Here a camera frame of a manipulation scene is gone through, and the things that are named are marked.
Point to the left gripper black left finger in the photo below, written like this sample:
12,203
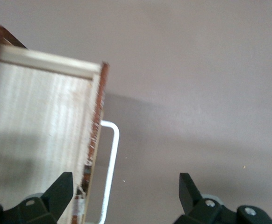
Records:
56,193

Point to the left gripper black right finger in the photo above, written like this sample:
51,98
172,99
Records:
189,196

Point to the brown table cover mat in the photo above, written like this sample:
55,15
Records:
196,93

